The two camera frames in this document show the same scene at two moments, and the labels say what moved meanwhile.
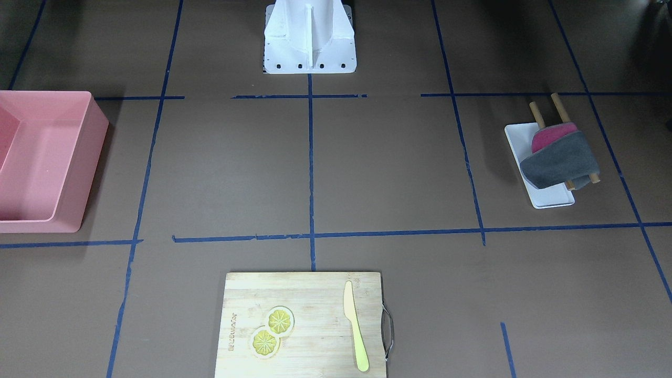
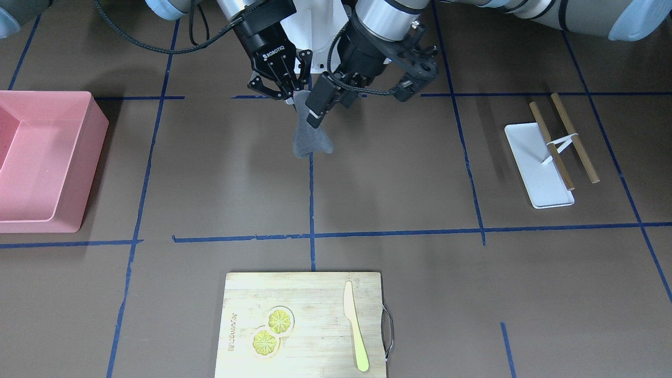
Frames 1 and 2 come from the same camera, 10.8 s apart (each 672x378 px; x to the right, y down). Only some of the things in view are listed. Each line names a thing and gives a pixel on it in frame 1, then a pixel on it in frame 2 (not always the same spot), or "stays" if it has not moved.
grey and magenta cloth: (560, 154) to (308, 139)
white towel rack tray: (520, 136) stays
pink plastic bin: (51, 145) stays
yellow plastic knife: (351, 312) stays
